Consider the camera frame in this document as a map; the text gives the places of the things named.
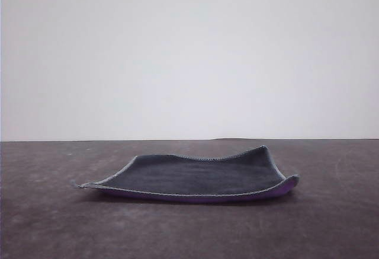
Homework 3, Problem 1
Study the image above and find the purple towel with grey hem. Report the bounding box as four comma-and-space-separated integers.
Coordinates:
69, 145, 300, 204

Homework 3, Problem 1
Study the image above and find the grey table cloth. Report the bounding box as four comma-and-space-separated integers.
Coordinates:
0, 137, 379, 259

